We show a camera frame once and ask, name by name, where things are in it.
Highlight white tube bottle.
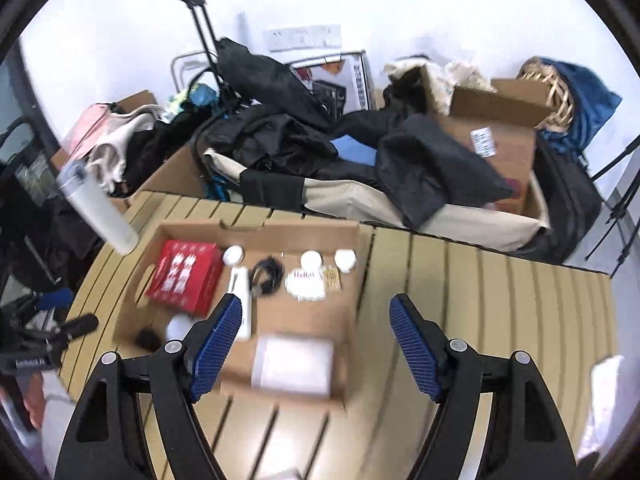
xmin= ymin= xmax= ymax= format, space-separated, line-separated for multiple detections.
xmin=228 ymin=266 xmax=252 ymax=341

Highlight red tea box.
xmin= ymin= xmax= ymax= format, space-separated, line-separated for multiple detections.
xmin=145 ymin=240 xmax=224 ymax=318

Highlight translucent white plastic box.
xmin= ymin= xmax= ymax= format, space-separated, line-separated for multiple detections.
xmin=250 ymin=335 xmax=334 ymax=398

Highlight black cable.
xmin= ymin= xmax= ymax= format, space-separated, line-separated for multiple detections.
xmin=247 ymin=254 xmax=286 ymax=298

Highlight white round jar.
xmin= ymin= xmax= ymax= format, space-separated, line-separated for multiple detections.
xmin=222 ymin=245 xmax=244 ymax=266

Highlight white jar lid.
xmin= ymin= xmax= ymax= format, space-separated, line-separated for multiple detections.
xmin=299 ymin=250 xmax=323 ymax=271

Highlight pink floral packet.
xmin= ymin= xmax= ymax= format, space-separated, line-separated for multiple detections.
xmin=165 ymin=313 xmax=198 ymax=341

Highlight white charger plug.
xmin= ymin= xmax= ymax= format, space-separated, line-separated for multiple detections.
xmin=333 ymin=249 xmax=357 ymax=274

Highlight person's left hand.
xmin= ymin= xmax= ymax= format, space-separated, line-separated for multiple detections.
xmin=23 ymin=373 xmax=46 ymax=430

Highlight black stroller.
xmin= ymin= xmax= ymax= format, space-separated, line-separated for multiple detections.
xmin=1 ymin=117 xmax=103 ymax=292

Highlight white thermos bottle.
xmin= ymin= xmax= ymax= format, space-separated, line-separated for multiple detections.
xmin=56 ymin=160 xmax=139 ymax=256

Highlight flat cardboard tray box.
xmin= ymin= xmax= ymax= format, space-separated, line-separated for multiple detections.
xmin=113 ymin=220 xmax=370 ymax=406

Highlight white sticker in tray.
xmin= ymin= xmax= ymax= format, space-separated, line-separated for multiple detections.
xmin=284 ymin=269 xmax=326 ymax=301

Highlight beige cloth pile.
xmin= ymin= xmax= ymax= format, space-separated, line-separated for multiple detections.
xmin=86 ymin=104 xmax=165 ymax=195

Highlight cardboard box with clothes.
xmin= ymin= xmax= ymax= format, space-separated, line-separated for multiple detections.
xmin=51 ymin=90 xmax=207 ymax=214

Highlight pink bag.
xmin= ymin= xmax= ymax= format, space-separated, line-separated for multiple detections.
xmin=61 ymin=103 xmax=112 ymax=159

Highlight paper packet at table edge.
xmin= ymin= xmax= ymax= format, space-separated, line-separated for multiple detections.
xmin=577 ymin=354 xmax=625 ymax=460

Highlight black garment on box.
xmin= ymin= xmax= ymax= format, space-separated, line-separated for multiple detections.
xmin=374 ymin=114 xmax=514 ymax=230

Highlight black backpack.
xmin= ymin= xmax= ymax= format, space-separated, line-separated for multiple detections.
xmin=509 ymin=134 xmax=603 ymax=264

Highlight open cardboard box right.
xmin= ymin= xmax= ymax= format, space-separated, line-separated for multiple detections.
xmin=436 ymin=78 xmax=552 ymax=214

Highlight black jacket pile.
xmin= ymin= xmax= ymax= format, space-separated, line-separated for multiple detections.
xmin=195 ymin=38 xmax=378 ymax=188

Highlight wicker basket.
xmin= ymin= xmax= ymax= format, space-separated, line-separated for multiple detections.
xmin=518 ymin=56 xmax=575 ymax=134

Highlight printed product box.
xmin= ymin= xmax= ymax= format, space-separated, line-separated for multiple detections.
xmin=288 ymin=51 xmax=374 ymax=120

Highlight blue cloth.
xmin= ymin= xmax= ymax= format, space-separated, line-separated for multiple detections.
xmin=540 ymin=58 xmax=622 ymax=160

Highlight camera tripod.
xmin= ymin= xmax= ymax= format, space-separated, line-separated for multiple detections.
xmin=585 ymin=136 xmax=640 ymax=278

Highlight white metal frame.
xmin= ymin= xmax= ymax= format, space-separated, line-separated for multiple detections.
xmin=169 ymin=51 xmax=208 ymax=92

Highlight wall power socket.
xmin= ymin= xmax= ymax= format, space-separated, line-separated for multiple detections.
xmin=262 ymin=25 xmax=342 ymax=52

